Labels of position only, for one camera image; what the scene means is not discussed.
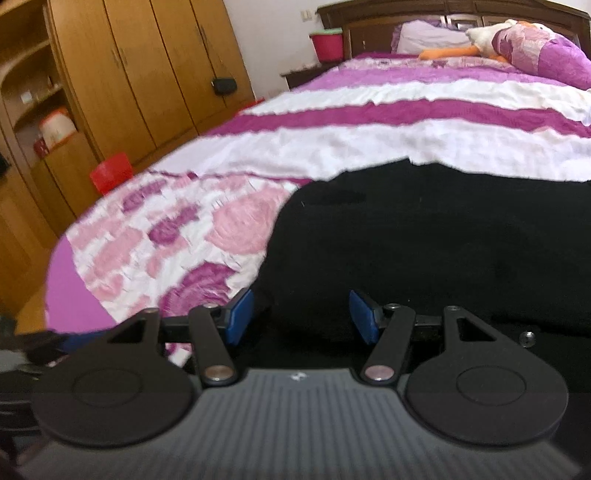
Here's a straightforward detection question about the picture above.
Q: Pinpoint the pink floral striped bedspread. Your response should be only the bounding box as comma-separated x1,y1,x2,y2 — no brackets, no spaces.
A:
44,51,591,365

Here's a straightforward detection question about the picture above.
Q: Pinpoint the dark wooden headboard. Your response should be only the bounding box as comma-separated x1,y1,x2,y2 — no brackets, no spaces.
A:
317,0,590,59

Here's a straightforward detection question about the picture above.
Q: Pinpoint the black knit garment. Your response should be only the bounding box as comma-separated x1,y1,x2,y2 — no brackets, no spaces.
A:
238,161,590,392

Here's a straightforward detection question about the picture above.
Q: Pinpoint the folded purple floral quilt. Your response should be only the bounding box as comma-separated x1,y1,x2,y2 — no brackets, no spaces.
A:
492,23,591,90

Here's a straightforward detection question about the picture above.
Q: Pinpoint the dark wooden nightstand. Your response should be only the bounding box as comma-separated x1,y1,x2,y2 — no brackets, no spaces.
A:
280,61,342,90

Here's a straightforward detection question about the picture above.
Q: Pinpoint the wooden wardrobe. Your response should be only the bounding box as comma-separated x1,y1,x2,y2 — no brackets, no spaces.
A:
1,0,253,314

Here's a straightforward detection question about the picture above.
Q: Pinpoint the white orange plush duck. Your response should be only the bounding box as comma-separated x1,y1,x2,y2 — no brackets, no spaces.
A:
419,19,550,62

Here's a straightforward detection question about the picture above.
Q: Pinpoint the small black hanging pouch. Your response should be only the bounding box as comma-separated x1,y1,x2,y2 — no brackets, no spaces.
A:
211,77,238,96

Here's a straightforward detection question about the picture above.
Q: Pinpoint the red bucket with green rim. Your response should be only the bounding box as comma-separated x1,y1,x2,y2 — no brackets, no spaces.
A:
308,28,345,63

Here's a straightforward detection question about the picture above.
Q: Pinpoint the lilac ruffled pillow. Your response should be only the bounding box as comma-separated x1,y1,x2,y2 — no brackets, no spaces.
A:
391,20,472,55

